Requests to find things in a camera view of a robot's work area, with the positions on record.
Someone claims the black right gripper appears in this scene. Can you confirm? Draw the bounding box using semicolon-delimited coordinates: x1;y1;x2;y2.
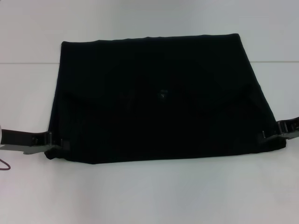
257;116;299;144

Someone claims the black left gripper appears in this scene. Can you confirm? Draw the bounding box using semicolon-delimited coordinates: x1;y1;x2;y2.
0;130;71;155

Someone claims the black t-shirt with white print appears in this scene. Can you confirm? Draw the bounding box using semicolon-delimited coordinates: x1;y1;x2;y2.
44;34;287;165

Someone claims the thin reddish left gripper cable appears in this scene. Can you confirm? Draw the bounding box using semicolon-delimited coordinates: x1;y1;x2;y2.
0;158;12;171

